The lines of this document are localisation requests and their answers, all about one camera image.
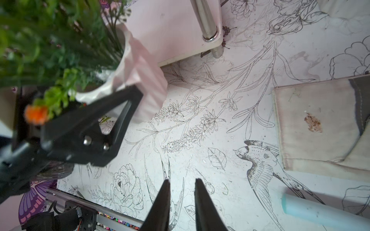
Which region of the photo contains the white two-tier rack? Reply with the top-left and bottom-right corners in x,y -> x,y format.
121,1 -> 224,66

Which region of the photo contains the orange flower pot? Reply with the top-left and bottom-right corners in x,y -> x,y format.
1,1 -> 167,126

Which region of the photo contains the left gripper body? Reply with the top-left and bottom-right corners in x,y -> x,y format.
1,86 -> 57,202

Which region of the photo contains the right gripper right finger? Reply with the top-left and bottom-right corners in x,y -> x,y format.
194,179 -> 227,231

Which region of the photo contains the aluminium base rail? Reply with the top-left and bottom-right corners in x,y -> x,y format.
44,188 -> 144,231

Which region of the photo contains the light blue scoop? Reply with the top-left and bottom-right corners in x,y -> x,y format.
281,194 -> 370,231

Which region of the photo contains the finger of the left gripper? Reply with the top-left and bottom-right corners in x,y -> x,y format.
40,85 -> 143,167

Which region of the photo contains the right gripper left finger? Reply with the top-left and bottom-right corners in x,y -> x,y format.
139,180 -> 171,231

